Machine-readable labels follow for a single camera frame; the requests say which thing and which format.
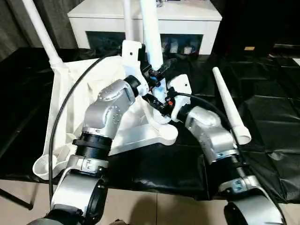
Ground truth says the white plastic table top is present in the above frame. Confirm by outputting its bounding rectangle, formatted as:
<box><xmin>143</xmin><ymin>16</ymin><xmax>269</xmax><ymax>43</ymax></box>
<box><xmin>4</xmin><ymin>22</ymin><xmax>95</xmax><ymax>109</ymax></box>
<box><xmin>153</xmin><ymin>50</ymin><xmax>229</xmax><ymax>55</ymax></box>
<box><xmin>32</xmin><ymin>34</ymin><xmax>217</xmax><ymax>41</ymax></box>
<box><xmin>32</xmin><ymin>54</ymin><xmax>179</xmax><ymax>181</ymax></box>

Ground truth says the white plastic table leg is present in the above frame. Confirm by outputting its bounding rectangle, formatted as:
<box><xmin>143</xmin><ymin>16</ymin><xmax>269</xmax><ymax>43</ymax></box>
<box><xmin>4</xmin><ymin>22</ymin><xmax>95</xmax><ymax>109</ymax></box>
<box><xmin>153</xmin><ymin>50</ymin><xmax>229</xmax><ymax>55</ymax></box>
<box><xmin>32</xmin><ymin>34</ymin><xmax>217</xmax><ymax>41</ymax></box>
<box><xmin>211</xmin><ymin>67</ymin><xmax>252</xmax><ymax>145</ymax></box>
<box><xmin>123</xmin><ymin>0</ymin><xmax>137</xmax><ymax>42</ymax></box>
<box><xmin>25</xmin><ymin>0</ymin><xmax>64</xmax><ymax>69</ymax></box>
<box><xmin>140</xmin><ymin>0</ymin><xmax>170</xmax><ymax>125</ymax></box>

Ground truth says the white sideboard cabinet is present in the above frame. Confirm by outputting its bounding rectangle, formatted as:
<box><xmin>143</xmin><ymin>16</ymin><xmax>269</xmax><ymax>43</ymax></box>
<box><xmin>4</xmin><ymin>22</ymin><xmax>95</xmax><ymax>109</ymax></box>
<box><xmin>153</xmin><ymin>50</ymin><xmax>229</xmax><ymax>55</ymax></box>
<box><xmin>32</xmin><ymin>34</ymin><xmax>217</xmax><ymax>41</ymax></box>
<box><xmin>67</xmin><ymin>0</ymin><xmax>223</xmax><ymax>56</ymax></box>

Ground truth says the black plastic mat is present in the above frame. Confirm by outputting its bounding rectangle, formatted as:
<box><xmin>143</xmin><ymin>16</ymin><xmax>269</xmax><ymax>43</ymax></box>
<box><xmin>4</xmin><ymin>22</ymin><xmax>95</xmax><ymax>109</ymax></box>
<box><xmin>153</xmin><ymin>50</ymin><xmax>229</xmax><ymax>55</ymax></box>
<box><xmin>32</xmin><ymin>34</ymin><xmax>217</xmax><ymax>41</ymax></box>
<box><xmin>0</xmin><ymin>46</ymin><xmax>300</xmax><ymax>203</ymax></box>

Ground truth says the black low cabinet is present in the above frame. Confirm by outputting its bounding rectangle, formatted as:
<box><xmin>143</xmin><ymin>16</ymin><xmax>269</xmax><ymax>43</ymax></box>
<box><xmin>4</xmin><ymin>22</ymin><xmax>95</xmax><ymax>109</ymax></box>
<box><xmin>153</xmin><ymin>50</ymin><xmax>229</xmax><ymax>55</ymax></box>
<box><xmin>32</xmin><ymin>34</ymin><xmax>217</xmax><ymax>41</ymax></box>
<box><xmin>212</xmin><ymin>0</ymin><xmax>300</xmax><ymax>59</ymax></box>

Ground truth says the dark grey curtain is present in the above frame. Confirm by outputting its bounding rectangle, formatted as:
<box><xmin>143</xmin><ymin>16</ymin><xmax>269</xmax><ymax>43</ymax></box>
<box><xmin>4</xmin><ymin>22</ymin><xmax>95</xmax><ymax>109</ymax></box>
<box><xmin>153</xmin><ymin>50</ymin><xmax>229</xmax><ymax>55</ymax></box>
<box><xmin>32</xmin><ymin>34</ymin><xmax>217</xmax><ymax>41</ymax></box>
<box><xmin>0</xmin><ymin>0</ymin><xmax>78</xmax><ymax>62</ymax></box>

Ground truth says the black tripod leg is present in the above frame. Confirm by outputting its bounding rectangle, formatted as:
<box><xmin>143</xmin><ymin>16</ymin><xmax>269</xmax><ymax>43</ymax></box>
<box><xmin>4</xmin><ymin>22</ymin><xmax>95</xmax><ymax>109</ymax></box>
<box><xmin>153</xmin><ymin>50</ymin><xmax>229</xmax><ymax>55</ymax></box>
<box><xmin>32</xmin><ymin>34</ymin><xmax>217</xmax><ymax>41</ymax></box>
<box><xmin>0</xmin><ymin>187</ymin><xmax>34</xmax><ymax>211</ymax></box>

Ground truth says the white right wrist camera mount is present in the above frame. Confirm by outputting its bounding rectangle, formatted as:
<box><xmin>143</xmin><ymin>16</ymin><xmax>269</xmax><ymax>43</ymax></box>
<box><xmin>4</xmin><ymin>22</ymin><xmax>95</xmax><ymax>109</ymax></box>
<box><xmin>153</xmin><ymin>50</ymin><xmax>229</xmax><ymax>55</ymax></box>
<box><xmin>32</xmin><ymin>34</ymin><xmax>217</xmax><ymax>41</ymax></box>
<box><xmin>168</xmin><ymin>74</ymin><xmax>193</xmax><ymax>123</ymax></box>

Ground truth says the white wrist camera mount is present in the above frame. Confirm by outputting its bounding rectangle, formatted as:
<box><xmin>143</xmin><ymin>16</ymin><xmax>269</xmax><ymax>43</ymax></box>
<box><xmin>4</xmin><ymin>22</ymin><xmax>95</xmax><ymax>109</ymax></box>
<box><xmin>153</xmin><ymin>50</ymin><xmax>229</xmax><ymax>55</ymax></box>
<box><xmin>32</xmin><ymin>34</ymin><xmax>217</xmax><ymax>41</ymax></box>
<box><xmin>168</xmin><ymin>74</ymin><xmax>193</xmax><ymax>123</ymax></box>
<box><xmin>120</xmin><ymin>39</ymin><xmax>151</xmax><ymax>95</ymax></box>

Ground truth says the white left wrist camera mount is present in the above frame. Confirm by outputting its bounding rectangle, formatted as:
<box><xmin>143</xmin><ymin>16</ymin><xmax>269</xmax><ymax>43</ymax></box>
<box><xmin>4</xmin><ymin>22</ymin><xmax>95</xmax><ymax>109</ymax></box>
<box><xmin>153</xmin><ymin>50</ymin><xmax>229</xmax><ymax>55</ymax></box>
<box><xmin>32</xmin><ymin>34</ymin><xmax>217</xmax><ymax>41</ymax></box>
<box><xmin>120</xmin><ymin>39</ymin><xmax>151</xmax><ymax>95</ymax></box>

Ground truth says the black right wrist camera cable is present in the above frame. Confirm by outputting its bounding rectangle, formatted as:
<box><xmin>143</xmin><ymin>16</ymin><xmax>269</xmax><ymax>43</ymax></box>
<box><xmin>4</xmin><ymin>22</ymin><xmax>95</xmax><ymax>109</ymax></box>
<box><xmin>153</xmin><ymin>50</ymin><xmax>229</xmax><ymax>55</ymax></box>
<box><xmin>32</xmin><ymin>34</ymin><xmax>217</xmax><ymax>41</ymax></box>
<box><xmin>172</xmin><ymin>92</ymin><xmax>285</xmax><ymax>225</ymax></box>

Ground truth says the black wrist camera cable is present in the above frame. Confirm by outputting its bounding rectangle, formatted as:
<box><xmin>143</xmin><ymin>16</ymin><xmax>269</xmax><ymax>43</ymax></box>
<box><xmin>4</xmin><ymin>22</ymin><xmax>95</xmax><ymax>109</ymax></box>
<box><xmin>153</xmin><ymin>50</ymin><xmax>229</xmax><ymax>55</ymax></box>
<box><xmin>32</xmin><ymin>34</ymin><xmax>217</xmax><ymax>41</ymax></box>
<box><xmin>47</xmin><ymin>55</ymin><xmax>123</xmax><ymax>212</ymax></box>
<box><xmin>172</xmin><ymin>92</ymin><xmax>285</xmax><ymax>225</ymax></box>

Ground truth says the black left wrist camera cable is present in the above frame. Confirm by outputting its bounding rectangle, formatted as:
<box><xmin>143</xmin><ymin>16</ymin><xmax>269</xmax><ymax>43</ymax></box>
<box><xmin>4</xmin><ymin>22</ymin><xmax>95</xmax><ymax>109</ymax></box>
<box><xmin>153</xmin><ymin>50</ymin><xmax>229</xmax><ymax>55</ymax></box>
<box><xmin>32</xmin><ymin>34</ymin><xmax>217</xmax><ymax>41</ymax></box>
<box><xmin>47</xmin><ymin>55</ymin><xmax>123</xmax><ymax>212</ymax></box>

